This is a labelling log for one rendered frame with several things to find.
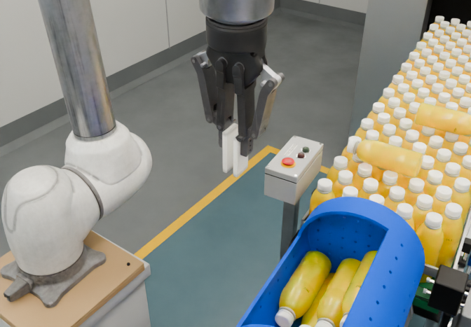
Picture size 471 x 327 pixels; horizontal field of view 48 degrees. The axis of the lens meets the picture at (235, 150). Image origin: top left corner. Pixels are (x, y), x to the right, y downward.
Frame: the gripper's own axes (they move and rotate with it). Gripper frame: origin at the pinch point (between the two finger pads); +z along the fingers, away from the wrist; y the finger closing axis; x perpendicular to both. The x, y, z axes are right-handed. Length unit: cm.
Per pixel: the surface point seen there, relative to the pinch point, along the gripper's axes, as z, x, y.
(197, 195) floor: 161, -137, 116
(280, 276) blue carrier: 48, -21, 1
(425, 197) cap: 46, -63, -18
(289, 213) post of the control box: 68, -60, 19
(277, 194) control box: 55, -52, 20
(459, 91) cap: 48, -130, -10
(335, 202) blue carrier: 34.2, -35.9, -3.5
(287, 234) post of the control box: 77, -60, 19
